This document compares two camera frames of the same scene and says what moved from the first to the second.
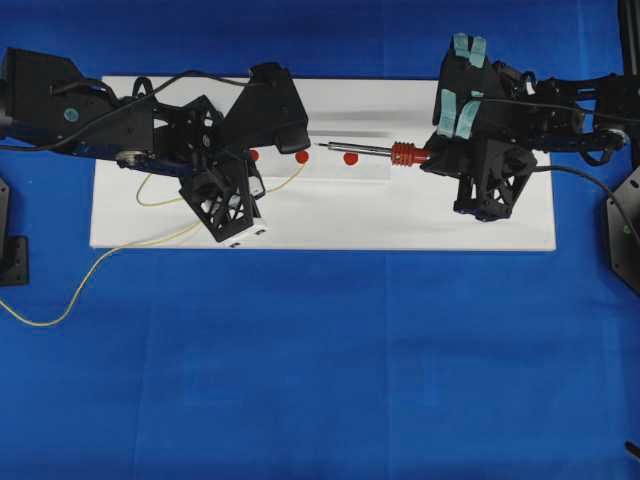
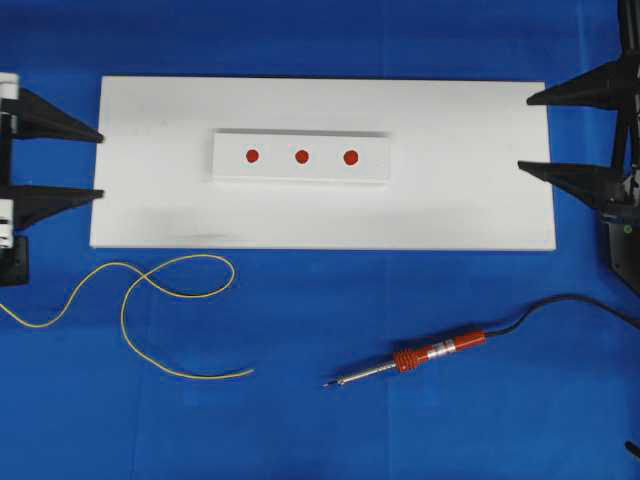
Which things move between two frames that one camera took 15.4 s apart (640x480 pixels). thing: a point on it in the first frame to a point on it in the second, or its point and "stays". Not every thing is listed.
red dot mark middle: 301,157 stays
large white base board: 320,200 stays
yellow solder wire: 99,261 to 126,300
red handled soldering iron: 402,154 to 416,357
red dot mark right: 350,158 stays
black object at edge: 632,448 stays
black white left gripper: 219,190 to 22,113
